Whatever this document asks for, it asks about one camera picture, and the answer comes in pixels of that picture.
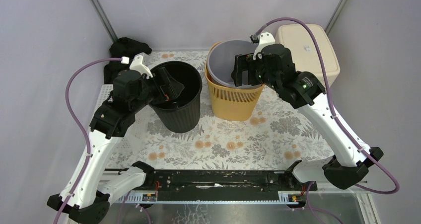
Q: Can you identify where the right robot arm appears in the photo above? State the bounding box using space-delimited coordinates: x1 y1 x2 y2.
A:
231 44 383 190

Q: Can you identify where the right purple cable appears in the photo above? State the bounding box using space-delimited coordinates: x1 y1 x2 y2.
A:
250 17 401 224

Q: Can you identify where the black round bucket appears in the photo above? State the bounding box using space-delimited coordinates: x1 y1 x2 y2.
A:
149 61 203 133

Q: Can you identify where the white perforated basket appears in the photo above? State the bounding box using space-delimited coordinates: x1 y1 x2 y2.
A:
95 83 155 151

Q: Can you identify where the aluminium frame rail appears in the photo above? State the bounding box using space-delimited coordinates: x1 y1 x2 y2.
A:
64 170 382 224

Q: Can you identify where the black crumpled cloth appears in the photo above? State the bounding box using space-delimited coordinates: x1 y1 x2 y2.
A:
103 37 152 84

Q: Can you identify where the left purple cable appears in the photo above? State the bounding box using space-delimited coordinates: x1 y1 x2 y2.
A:
52 57 145 224

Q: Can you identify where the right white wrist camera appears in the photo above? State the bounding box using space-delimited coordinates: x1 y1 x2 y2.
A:
250 32 276 60

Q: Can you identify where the purple cable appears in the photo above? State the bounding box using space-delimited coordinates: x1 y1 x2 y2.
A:
52 57 145 224
250 17 401 224

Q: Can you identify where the cream large container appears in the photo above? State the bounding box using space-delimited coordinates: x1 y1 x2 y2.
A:
275 24 340 86

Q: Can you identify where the floral patterned table mat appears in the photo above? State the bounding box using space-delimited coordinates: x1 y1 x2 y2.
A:
98 51 345 171

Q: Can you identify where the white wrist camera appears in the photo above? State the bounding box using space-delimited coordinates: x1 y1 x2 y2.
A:
250 32 276 60
121 53 153 79

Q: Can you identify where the grey bucket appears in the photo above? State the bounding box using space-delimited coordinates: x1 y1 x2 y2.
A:
207 40 261 89

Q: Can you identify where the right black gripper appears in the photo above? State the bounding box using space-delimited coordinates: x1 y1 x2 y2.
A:
231 52 280 91

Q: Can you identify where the yellow plastic waste basket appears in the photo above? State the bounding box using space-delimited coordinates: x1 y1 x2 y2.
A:
205 62 265 121

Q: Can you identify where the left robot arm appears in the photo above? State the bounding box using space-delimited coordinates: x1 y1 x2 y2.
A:
47 68 184 224

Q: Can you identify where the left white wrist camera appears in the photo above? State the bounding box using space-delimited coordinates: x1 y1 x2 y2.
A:
121 53 153 79

